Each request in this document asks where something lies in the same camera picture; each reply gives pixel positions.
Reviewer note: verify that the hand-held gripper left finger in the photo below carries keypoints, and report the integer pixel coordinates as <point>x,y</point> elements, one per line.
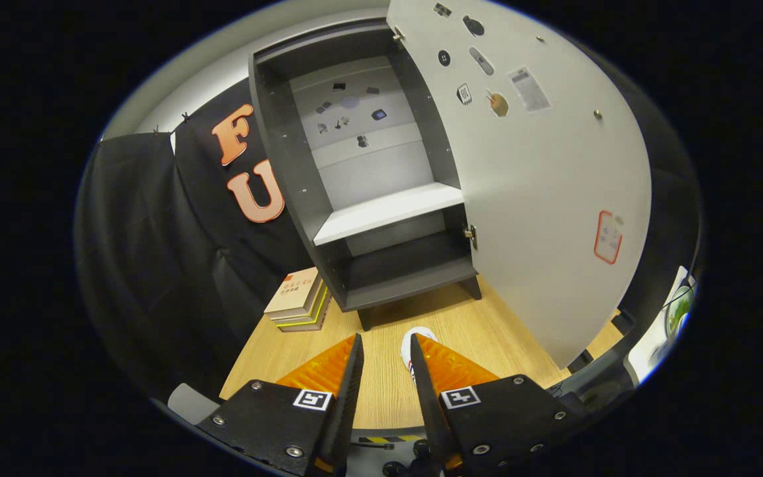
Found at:
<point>348,411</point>

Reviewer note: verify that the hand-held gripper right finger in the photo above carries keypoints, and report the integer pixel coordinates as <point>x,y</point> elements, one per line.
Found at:
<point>424,404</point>

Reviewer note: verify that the white shoe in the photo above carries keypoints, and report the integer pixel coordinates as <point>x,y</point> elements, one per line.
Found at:
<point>408,348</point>

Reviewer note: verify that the dark grey shoe cabinet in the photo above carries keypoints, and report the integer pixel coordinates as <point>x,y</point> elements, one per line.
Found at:
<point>289,165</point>

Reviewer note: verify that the white cabinet shelf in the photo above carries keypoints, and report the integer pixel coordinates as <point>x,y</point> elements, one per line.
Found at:
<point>388,212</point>

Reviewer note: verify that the black yellow striped tape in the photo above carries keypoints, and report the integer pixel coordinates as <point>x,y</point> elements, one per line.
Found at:
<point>388,438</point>

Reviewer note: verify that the beige book with orange label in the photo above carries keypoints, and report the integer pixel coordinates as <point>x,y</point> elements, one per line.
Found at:
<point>292,291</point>

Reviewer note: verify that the row of black cloth clips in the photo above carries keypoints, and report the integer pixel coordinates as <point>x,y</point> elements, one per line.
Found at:
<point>186,117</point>

